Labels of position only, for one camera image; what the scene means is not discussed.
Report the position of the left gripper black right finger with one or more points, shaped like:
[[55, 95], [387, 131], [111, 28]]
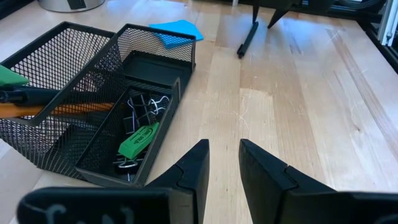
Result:
[[267, 193]]

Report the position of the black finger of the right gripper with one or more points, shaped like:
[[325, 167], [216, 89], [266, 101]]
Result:
[[277, 15], [255, 11]]

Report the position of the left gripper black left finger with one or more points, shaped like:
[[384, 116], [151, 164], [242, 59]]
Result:
[[196, 168]]

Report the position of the plain black pen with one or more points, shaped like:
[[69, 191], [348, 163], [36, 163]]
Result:
[[247, 40]]

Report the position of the green eraser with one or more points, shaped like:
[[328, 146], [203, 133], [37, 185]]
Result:
[[136, 143]]

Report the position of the blue sticky note pad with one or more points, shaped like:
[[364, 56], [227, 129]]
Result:
[[183, 29]]

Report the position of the black pen white lettering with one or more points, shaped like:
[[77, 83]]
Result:
[[31, 96]]

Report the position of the yellow pencil with eraser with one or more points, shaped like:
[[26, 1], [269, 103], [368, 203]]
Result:
[[18, 110]]

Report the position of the black mesh desk organizer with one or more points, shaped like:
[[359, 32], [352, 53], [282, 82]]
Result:
[[149, 67]]

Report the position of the black binder clip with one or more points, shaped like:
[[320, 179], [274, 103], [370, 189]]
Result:
[[122, 169], [138, 101], [146, 117], [130, 124]]

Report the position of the white shade silver lamp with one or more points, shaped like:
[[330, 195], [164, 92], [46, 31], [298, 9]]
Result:
[[56, 4]]

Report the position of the silver aluminium extrusion post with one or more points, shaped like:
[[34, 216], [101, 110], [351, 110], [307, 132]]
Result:
[[387, 21]]

